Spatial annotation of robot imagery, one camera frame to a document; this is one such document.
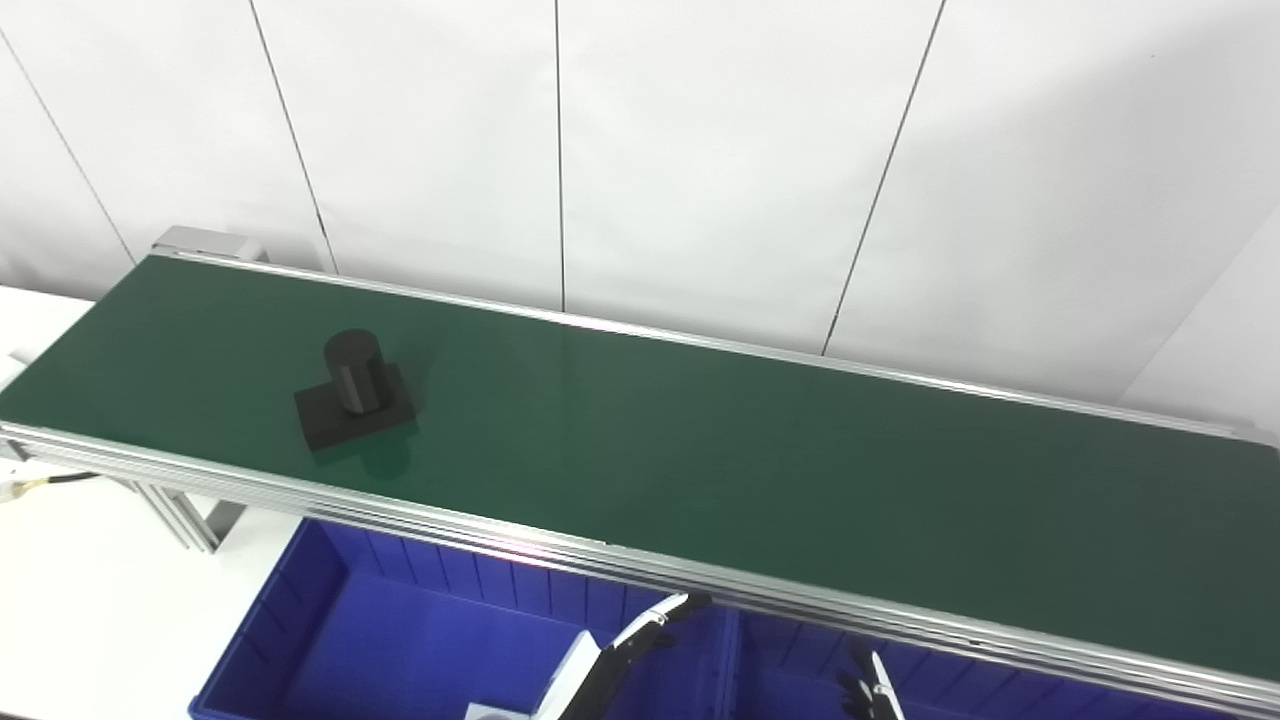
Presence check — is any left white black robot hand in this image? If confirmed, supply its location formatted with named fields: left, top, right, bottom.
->
left=530, top=592, right=713, bottom=720

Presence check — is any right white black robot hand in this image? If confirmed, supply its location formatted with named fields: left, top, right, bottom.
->
left=838, top=645, right=906, bottom=720

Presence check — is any black cylinder-on-plate part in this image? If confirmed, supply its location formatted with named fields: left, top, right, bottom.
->
left=293, top=328, right=419, bottom=453

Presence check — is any blue plastic bin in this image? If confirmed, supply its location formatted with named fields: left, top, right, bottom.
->
left=188, top=517, right=741, bottom=720
left=725, top=608, right=1241, bottom=720

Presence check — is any aluminium conveyor leg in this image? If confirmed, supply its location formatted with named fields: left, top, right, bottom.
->
left=100, top=478, right=248, bottom=553

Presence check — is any grey conveyor motor housing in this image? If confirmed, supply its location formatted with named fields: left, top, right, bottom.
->
left=152, top=226, right=269, bottom=264

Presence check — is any green conveyor belt aluminium frame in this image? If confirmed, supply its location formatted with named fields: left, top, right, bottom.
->
left=0, top=225, right=1280, bottom=720

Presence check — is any black cable with yellow plug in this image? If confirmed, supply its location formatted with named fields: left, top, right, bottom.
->
left=0, top=472, right=101, bottom=506

